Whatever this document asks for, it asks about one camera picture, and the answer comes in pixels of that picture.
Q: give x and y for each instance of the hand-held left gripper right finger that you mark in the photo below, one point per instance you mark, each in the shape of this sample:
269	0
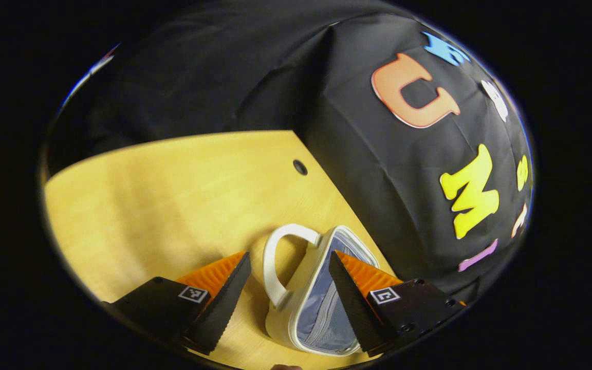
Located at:
355	308

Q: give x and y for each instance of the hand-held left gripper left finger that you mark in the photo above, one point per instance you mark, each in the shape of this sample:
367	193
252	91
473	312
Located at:
224	308

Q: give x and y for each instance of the white suitcase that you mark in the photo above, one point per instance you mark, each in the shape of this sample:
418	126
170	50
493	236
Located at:
321	303

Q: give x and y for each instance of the black backdrop cloth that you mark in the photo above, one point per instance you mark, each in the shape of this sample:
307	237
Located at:
378	180

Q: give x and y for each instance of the black desk grommet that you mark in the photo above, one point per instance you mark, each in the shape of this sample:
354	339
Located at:
300	167

